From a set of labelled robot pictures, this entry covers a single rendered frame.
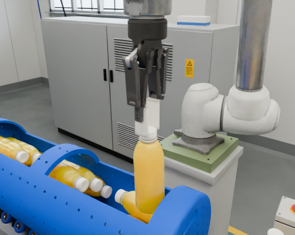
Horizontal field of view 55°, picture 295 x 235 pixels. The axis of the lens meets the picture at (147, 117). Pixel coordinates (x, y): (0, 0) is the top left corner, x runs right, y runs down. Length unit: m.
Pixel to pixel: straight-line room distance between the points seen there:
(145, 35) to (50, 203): 0.50
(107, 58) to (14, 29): 3.40
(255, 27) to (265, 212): 1.90
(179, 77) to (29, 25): 4.29
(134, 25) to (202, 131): 0.78
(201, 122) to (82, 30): 2.09
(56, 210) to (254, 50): 0.82
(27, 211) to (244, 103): 0.82
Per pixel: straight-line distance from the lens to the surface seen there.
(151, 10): 0.52
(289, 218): 0.91
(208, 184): 1.22
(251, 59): 1.10
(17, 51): 6.07
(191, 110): 1.20
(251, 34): 1.08
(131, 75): 0.53
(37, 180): 0.85
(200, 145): 1.26
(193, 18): 2.42
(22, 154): 1.05
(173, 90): 2.41
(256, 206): 2.73
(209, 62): 2.21
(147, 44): 0.55
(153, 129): 0.62
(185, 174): 1.24
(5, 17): 5.95
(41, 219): 0.84
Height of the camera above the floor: 1.65
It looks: 23 degrees down
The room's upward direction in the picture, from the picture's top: straight up
